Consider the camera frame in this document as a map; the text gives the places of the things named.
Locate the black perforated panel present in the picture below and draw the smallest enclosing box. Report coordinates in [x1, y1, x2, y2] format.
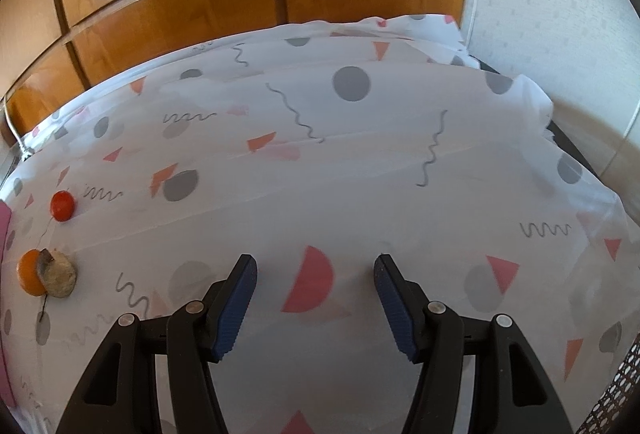
[575, 334, 640, 434]

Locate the red tomato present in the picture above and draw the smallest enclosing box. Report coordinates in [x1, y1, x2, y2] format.
[50, 191, 77, 221]

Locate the pink tray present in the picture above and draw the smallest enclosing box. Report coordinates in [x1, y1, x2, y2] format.
[0, 199, 17, 407]

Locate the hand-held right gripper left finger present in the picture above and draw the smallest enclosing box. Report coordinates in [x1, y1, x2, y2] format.
[56, 254, 259, 434]

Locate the white cable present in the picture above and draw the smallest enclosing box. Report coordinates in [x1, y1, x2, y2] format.
[2, 95, 34, 161]

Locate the grey-beige potato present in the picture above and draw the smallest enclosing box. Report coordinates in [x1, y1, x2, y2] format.
[42, 251, 79, 299]

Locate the white patterned tablecloth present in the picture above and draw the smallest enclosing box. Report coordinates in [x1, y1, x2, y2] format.
[0, 14, 636, 434]

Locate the orange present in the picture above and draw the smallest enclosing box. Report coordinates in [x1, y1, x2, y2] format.
[16, 249, 47, 297]

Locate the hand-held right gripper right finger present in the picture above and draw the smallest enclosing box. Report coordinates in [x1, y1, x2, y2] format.
[373, 254, 576, 434]

